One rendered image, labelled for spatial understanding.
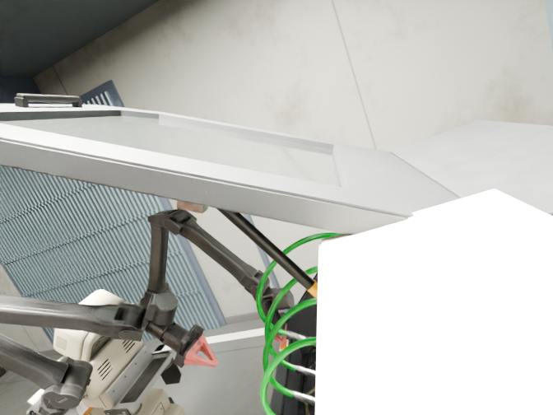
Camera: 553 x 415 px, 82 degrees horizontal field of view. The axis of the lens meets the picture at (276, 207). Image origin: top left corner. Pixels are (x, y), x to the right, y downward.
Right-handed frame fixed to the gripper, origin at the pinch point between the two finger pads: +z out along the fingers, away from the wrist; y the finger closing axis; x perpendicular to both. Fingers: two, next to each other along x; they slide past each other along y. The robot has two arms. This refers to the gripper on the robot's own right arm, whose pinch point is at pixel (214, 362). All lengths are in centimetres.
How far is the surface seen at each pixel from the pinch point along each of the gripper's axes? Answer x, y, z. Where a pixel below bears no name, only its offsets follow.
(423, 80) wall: 210, 73, 16
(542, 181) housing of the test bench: 6, 70, 32
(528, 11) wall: 221, 129, 52
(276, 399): 12.7, -18.1, 19.8
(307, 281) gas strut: -10.5, 46.3, 10.1
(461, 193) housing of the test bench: 8, 63, 25
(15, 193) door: 140, -171, -295
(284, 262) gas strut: -11.4, 47.9, 5.9
